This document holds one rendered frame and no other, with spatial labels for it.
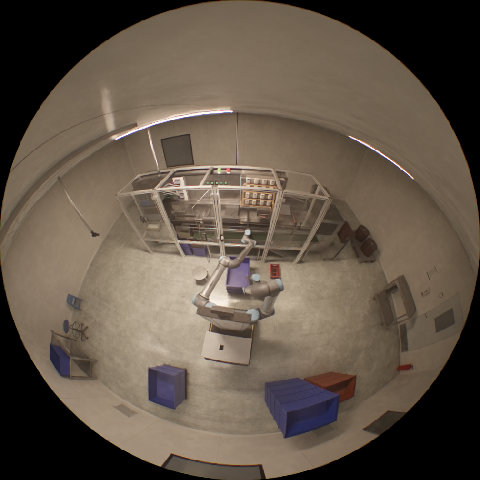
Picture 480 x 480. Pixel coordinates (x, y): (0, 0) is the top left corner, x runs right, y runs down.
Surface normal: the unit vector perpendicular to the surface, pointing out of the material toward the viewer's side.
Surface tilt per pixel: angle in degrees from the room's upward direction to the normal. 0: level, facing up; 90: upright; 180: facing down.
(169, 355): 0
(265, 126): 90
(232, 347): 0
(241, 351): 0
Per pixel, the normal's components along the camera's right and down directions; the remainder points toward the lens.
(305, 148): -0.06, 0.77
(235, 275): 0.02, -0.63
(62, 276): 1.00, 0.06
